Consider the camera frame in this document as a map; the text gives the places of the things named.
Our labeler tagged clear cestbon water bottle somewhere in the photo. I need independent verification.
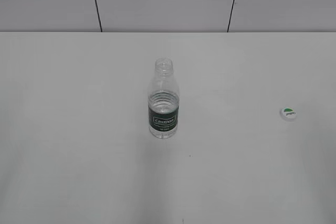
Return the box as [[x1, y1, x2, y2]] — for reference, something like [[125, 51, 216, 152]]
[[148, 58, 180, 139]]

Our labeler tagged white green bottle cap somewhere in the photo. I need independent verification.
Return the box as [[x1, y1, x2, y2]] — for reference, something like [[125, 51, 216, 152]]
[[279, 107, 297, 122]]

